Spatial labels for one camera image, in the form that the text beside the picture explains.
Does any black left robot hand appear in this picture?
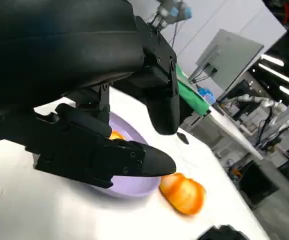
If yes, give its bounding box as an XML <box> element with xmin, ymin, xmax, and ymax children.
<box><xmin>0</xmin><ymin>0</ymin><xmax>182</xmax><ymax>190</ymax></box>

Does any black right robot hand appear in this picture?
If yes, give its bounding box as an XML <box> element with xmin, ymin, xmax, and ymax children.
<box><xmin>195</xmin><ymin>224</ymin><xmax>248</xmax><ymax>240</ymax></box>

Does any orange and white bread roll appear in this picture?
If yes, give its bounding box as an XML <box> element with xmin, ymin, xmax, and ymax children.
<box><xmin>158</xmin><ymin>172</ymin><xmax>207</xmax><ymax>216</ymax></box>
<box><xmin>108</xmin><ymin>129</ymin><xmax>126</xmax><ymax>141</ymax></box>

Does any black workshop cabinet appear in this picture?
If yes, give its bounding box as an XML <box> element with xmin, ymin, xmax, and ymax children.
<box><xmin>236</xmin><ymin>162</ymin><xmax>280</xmax><ymax>206</ymax></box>

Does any lilac plate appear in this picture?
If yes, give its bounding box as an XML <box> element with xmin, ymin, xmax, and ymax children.
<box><xmin>108</xmin><ymin>111</ymin><xmax>160</xmax><ymax>200</ymax></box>

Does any white workshop desk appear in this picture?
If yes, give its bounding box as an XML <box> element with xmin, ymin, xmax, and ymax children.
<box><xmin>208</xmin><ymin>104</ymin><xmax>265</xmax><ymax>161</ymax></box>

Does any green cloth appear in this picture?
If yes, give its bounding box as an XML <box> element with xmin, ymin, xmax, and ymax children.
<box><xmin>175</xmin><ymin>64</ymin><xmax>212</xmax><ymax>118</ymax></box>

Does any blue object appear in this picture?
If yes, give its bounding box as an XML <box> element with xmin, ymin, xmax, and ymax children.
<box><xmin>196</xmin><ymin>86</ymin><xmax>217</xmax><ymax>105</ymax></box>

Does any grey monitor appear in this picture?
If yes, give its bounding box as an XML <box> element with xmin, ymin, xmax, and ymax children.
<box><xmin>188</xmin><ymin>28</ymin><xmax>265</xmax><ymax>101</ymax></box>

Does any black table cable hole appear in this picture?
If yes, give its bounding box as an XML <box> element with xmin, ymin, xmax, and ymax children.
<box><xmin>176</xmin><ymin>132</ymin><xmax>190</xmax><ymax>146</ymax></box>

